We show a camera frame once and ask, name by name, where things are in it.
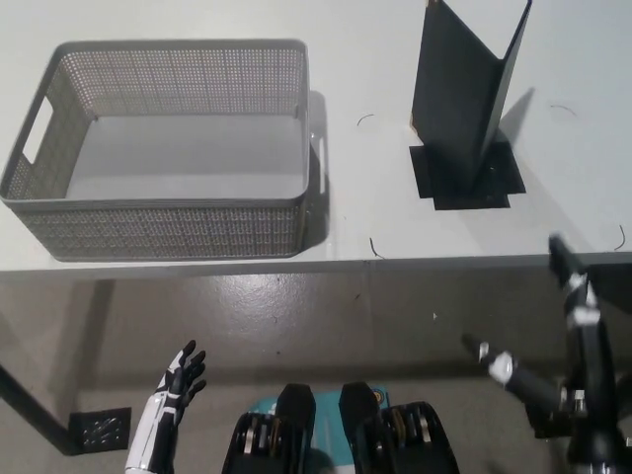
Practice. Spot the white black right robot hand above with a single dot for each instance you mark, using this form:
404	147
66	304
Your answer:
587	375

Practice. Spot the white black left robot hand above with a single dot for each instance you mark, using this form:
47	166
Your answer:
173	390

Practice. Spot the black notebook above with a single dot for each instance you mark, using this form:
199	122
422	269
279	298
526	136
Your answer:
449	118

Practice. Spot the black ribbed robot body block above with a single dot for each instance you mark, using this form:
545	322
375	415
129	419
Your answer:
410	444
291	434

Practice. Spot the black table foot plate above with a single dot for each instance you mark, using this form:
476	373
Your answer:
94	429

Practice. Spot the grey table leg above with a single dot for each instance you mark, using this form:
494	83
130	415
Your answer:
91	336

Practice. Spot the grey perforated plastic basket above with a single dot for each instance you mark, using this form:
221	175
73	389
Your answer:
187	224

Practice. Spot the black tape patch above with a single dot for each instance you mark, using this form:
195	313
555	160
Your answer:
503	173

